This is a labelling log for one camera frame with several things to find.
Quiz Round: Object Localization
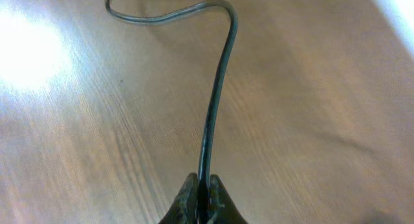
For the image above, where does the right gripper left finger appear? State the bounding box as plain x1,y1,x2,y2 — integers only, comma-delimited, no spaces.
158,173,198,224

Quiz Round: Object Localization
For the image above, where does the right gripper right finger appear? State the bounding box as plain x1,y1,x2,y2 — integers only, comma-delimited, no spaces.
207,175,248,224

